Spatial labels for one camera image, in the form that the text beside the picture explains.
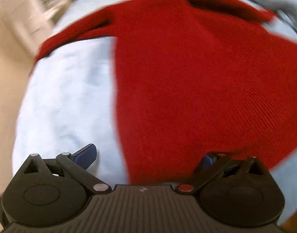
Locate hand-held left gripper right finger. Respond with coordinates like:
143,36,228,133
176,152,271,194

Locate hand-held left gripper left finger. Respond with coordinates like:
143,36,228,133
23,144,111,195

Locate red knit sweater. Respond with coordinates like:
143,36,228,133
35,0,297,184

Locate light blue bed sheet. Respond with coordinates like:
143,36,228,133
12,0,297,226

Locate white shelf unit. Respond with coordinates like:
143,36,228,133
0,0,74,59

